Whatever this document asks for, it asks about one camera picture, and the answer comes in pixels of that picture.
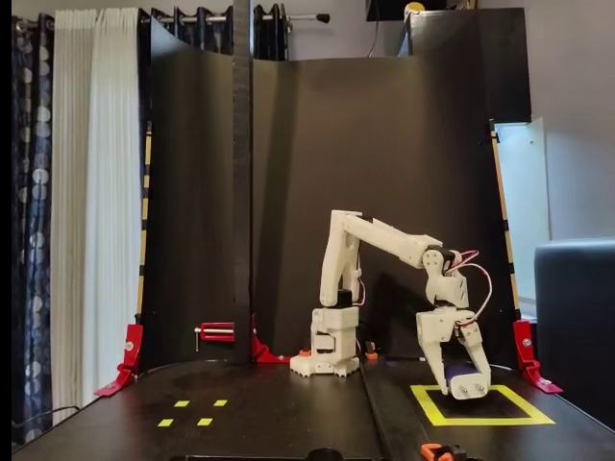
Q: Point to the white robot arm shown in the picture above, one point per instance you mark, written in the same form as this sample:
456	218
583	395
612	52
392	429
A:
336	269

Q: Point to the white cabinet door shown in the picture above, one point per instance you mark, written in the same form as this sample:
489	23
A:
526	216

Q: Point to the yellow ball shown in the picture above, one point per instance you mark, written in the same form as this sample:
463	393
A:
414	9

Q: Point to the red post base bracket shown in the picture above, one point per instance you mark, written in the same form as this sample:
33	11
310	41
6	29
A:
264	353

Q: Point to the white moving gripper finger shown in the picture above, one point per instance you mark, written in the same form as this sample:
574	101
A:
475	346

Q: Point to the black wall box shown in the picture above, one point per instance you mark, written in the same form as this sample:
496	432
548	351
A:
384	9

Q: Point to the white pleated curtain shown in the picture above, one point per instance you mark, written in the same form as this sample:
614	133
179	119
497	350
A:
96	192

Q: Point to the dark blue patterned curtain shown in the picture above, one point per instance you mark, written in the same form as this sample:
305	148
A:
216	33
31	192

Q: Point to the red corner bracket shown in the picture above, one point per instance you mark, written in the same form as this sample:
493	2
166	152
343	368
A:
526	350
130	355

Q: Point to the black backdrop board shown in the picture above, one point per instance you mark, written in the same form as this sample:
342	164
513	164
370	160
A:
384	144

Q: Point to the orange black bar clamp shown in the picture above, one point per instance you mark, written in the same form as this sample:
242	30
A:
370	354

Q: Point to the yellow tape square outline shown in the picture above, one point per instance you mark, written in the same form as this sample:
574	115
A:
480	421

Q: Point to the red screw clamp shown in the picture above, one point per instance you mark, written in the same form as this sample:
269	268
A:
216	332

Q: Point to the orange black spring clamp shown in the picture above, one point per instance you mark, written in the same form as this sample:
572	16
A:
442	452

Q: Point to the white fixed gripper finger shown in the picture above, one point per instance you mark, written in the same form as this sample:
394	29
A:
438	365

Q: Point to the black cabinet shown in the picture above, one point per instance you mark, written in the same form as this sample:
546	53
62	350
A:
480	38

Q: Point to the blue white charger block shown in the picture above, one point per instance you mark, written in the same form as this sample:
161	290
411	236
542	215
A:
468	388

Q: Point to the silver curtain rod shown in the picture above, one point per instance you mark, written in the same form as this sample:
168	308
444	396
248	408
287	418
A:
302	19

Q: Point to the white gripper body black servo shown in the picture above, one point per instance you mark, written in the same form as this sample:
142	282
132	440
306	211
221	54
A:
434	327

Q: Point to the small yellow tape marker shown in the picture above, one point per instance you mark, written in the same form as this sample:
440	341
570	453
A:
164	423
220	403
204	422
181	404

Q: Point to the dark leather armchair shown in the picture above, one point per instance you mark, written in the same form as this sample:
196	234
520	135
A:
576	326

